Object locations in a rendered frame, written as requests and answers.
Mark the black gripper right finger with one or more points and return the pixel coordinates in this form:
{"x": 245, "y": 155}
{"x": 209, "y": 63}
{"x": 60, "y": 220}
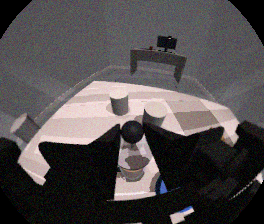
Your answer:
{"x": 173, "y": 153}

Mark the grey cylinder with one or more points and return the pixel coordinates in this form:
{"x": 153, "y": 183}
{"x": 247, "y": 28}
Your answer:
{"x": 119, "y": 101}
{"x": 154, "y": 113}

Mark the glass coffee press with plunger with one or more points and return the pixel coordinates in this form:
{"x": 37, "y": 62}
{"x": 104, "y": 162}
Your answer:
{"x": 134, "y": 152}

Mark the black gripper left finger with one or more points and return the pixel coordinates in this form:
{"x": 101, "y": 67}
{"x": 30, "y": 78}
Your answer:
{"x": 100, "y": 158}

